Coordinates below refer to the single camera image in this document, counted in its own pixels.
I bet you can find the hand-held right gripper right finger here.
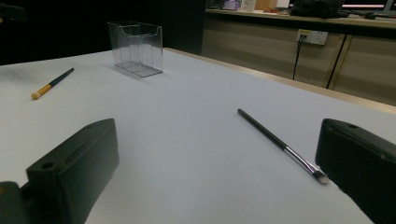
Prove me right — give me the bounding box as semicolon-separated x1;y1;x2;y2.
315;118;396;224

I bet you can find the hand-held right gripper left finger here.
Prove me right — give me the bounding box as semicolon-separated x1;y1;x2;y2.
21;118;120;224

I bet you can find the orange and black makeup brush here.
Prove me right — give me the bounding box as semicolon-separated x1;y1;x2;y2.
30;67;75;101

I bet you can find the black pen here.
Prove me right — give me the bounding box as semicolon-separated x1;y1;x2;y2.
237;108;330;185

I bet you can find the clear acrylic organizer box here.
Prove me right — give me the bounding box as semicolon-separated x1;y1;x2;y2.
107;21;164;78

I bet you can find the white table mat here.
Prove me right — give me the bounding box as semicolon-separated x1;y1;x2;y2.
0;48;396;224

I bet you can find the dark curtain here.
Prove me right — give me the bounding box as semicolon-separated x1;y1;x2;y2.
0;0;206;66

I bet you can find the beige counter cabinet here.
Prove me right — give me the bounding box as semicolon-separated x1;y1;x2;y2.
201;8;396;106

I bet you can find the black bag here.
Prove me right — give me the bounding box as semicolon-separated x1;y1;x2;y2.
289;0;351;19

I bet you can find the brown box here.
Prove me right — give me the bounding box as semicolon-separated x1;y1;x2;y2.
255;0;278;10

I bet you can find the white container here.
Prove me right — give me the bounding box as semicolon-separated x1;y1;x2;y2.
241;0;257;13

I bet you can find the purple box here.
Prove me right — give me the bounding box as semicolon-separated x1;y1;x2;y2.
223;0;241;11

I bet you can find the black power cable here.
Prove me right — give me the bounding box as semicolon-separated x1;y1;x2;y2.
292;35;304;81

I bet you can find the white wall socket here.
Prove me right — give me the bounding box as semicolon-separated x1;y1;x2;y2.
311;30;329;46

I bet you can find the wall socket with yellow label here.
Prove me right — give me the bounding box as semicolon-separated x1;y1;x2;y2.
296;28;313;44

